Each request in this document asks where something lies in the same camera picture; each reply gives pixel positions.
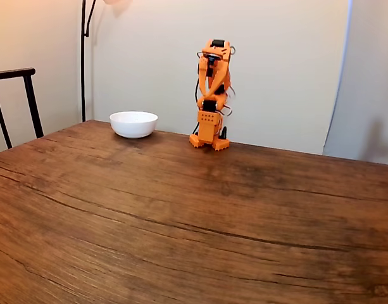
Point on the black table clamp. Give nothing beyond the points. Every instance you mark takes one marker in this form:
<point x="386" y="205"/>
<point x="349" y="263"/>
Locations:
<point x="224" y="133"/>

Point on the black floor lamp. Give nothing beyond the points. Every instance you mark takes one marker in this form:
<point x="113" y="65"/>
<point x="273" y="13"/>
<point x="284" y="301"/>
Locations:
<point x="83" y="63"/>

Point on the white bowl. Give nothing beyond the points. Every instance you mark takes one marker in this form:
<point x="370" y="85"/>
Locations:
<point x="133" y="125"/>

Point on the white backdrop board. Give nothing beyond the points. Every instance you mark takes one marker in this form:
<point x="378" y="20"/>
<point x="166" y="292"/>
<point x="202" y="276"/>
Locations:
<point x="276" y="79"/>

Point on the black chair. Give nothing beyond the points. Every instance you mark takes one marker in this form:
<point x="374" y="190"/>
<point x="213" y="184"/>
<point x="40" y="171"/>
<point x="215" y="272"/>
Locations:
<point x="29" y="95"/>

